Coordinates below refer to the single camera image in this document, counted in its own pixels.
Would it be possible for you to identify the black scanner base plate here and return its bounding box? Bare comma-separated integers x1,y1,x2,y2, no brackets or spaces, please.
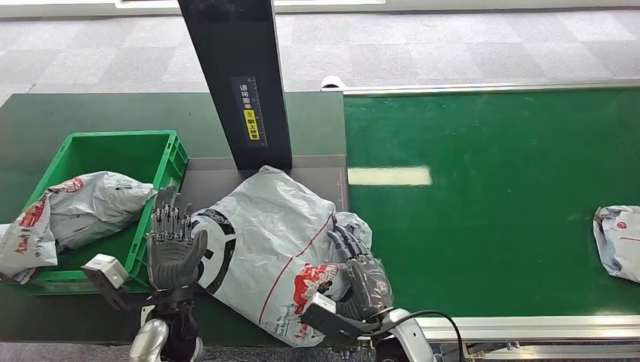
177,155,350,213

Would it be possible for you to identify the grey package with red line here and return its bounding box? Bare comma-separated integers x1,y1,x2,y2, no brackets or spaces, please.
592,204,640,285

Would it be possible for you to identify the wide aluminium conveyor rail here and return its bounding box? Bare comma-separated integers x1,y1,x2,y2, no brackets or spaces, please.
414,314,640,360

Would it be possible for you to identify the black and yellow column label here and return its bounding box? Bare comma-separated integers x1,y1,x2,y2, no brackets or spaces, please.
230,75,269,149

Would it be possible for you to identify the green plastic crate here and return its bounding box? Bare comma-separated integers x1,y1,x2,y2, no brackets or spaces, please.
20,130,189,296

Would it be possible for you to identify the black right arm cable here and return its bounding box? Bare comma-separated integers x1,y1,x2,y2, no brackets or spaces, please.
379,309,466,362

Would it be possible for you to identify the dark green table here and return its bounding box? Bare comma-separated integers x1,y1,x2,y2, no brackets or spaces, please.
0,91,351,348

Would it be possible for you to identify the grey package with red print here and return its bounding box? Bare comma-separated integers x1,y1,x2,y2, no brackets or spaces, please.
0,171,157,285

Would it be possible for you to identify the black scanner column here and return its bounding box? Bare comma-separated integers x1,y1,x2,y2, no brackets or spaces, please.
177,0,294,172

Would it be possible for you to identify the green conveyor belt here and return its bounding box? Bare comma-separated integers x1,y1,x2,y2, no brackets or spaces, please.
343,87,640,319

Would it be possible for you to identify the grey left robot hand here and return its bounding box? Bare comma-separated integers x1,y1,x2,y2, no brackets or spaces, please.
146,185,210,304

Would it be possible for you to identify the grey package with SF logo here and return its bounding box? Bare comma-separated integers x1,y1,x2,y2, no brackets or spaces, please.
189,165,374,349

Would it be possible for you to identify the thin aluminium conveyor rail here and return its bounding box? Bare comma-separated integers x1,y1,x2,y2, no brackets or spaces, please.
321,78,640,96

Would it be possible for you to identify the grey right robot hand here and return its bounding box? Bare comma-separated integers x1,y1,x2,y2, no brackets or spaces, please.
327,223,396,321

